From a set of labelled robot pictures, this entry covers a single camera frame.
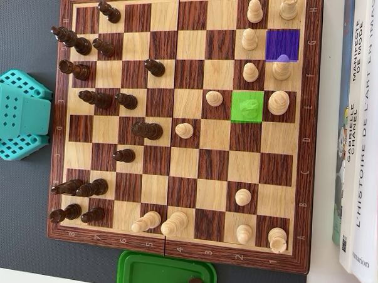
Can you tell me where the dark wooden chess rook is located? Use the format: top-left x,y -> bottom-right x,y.
49,202 -> 83,225
58,59 -> 92,81

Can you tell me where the white Gabrielle Chanel book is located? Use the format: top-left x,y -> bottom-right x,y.
339,0 -> 372,275

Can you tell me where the illustrated thin comic book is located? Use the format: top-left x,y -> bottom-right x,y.
330,0 -> 356,248

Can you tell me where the wooden chessboard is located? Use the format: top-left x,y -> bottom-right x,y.
45,0 -> 324,275

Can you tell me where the light wooden chess knight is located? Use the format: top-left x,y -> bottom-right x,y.
238,98 -> 260,119

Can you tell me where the light wooden chess rook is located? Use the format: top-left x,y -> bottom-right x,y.
278,0 -> 299,21
267,227 -> 289,254

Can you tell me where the green plastic tray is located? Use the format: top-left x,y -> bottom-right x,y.
116,249 -> 218,283

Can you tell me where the dark wooden chess queen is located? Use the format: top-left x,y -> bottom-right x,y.
131,121 -> 164,141

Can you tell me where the dark wooden chess bishop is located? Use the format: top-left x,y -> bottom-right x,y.
49,25 -> 93,56
51,178 -> 84,197

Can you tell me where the light wooden chess queen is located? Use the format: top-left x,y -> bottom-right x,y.
160,210 -> 190,238

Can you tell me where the dark wooden chess pawn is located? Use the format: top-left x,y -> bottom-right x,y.
91,38 -> 116,58
114,92 -> 139,110
80,207 -> 106,224
144,58 -> 166,78
97,0 -> 122,24
112,148 -> 137,164

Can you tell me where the dark grey mat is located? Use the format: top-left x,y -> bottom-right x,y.
0,0 -> 320,283

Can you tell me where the white art history book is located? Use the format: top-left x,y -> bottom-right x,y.
350,0 -> 378,283

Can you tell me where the dark wooden chess king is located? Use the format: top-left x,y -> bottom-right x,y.
78,90 -> 113,110

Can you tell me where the teal perforated robot base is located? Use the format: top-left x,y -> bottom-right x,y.
0,69 -> 54,163

